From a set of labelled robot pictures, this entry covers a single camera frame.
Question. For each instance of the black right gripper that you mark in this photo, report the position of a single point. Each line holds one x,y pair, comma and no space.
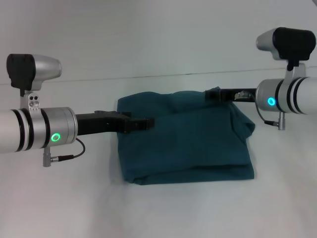
239,95

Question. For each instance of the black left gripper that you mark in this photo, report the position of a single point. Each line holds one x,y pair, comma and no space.
101,122

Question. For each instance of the left robot arm silver white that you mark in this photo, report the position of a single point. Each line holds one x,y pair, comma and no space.
34,131

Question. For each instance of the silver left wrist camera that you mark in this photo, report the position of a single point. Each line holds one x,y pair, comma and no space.
29,72

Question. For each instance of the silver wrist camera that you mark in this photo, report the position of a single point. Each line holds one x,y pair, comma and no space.
29,72
287,44

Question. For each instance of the teal t-shirt with FREE print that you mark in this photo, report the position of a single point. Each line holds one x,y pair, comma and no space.
183,143

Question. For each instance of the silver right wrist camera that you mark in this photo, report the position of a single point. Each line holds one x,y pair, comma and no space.
287,44

